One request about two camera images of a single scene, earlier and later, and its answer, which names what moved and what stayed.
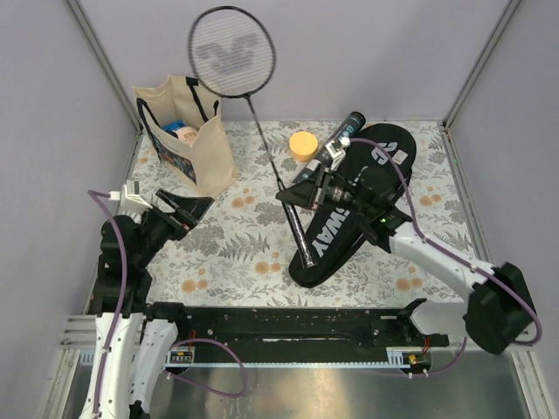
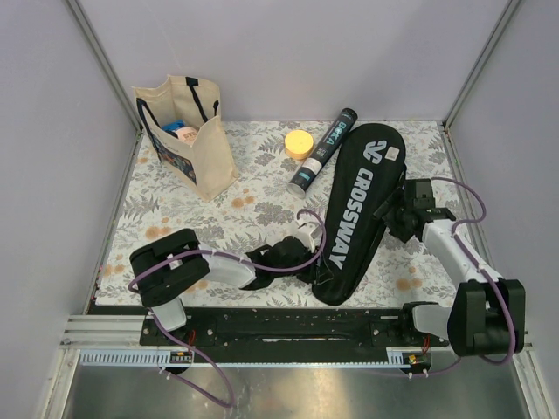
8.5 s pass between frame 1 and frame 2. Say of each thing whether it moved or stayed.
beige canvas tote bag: stayed
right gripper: moved
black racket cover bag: moved
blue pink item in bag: stayed
